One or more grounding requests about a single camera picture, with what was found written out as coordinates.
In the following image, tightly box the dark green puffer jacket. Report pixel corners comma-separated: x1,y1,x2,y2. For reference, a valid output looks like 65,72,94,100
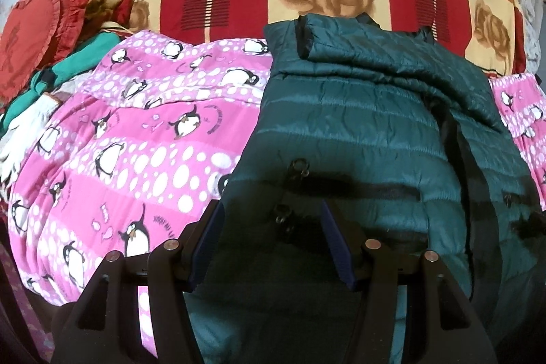
183,12,546,364

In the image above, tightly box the pink penguin print blanket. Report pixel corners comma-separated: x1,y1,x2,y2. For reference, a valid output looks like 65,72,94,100
6,29,546,348

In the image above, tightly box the teal green cloth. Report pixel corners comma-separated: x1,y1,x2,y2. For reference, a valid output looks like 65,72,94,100
0,30,125,127

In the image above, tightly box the white knit cloth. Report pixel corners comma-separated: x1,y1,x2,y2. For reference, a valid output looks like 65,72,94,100
0,91,66,188

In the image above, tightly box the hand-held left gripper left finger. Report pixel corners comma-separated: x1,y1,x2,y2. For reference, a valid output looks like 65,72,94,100
51,198,227,364

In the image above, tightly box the grey floral bedsheet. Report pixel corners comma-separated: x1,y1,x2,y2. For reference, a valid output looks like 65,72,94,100
507,0,546,77

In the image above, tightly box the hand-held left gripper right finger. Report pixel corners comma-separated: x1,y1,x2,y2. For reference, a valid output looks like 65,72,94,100
320,200,498,364

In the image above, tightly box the brown patterned cloth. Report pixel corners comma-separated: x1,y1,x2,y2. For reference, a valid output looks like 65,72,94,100
84,0,151,35

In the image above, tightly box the red ruffled heart cushion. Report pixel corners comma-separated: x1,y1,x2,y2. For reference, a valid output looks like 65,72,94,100
0,0,94,102

